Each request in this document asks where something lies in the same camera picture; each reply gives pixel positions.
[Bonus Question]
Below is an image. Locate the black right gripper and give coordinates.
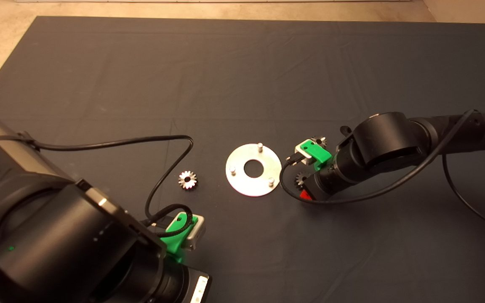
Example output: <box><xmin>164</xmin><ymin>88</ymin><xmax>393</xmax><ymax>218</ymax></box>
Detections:
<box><xmin>300</xmin><ymin>157</ymin><xmax>354</xmax><ymax>202</ymax></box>

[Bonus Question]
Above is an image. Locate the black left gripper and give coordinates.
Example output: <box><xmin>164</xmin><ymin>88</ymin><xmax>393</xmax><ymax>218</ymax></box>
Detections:
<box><xmin>150</xmin><ymin>256</ymin><xmax>212</xmax><ymax>303</ymax></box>

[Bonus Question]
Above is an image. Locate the round metal carrier plate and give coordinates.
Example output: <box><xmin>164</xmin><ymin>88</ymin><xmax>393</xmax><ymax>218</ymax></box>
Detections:
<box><xmin>226</xmin><ymin>143</ymin><xmax>282</xmax><ymax>197</ymax></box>

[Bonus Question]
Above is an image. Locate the dark grey table cloth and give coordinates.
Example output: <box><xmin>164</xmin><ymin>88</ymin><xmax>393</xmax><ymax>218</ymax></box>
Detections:
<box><xmin>0</xmin><ymin>16</ymin><xmax>485</xmax><ymax>303</ymax></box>

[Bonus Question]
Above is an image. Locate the black right camera cable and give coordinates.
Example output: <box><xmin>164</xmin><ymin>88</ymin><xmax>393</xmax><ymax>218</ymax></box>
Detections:
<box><xmin>279</xmin><ymin>109</ymin><xmax>485</xmax><ymax>234</ymax></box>

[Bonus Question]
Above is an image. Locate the black camera cable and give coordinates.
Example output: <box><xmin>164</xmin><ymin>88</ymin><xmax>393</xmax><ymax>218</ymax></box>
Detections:
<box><xmin>15</xmin><ymin>135</ymin><xmax>195</xmax><ymax>237</ymax></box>
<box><xmin>279</xmin><ymin>109</ymin><xmax>485</xmax><ymax>234</ymax></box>

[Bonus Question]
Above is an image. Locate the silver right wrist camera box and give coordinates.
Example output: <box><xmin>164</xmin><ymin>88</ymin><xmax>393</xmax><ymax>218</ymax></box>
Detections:
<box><xmin>295</xmin><ymin>139</ymin><xmax>315</xmax><ymax>165</ymax></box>

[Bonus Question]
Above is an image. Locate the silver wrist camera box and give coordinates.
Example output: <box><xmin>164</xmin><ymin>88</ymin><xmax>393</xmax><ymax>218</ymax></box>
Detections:
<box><xmin>181</xmin><ymin>214</ymin><xmax>206</xmax><ymax>251</ymax></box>
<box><xmin>295</xmin><ymin>139</ymin><xmax>315</xmax><ymax>165</ymax></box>

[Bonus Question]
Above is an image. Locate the green right camera mount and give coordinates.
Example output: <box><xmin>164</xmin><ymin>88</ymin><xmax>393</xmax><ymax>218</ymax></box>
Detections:
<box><xmin>301</xmin><ymin>140</ymin><xmax>333</xmax><ymax>170</ymax></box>

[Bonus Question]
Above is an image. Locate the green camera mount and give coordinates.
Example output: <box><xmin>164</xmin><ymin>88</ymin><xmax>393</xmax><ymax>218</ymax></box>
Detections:
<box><xmin>301</xmin><ymin>140</ymin><xmax>333</xmax><ymax>170</ymax></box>
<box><xmin>160</xmin><ymin>212</ymin><xmax>199</xmax><ymax>263</ymax></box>

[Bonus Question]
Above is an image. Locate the green left camera mount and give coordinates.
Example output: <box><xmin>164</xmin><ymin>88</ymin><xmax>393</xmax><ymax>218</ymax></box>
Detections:
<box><xmin>160</xmin><ymin>212</ymin><xmax>199</xmax><ymax>263</ymax></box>

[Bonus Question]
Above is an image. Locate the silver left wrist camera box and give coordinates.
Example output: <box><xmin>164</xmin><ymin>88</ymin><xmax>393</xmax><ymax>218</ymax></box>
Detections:
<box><xmin>181</xmin><ymin>214</ymin><xmax>206</xmax><ymax>251</ymax></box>

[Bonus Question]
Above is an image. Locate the black left camera cable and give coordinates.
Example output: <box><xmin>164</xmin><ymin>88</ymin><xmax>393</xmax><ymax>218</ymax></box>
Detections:
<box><xmin>15</xmin><ymin>135</ymin><xmax>195</xmax><ymax>237</ymax></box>

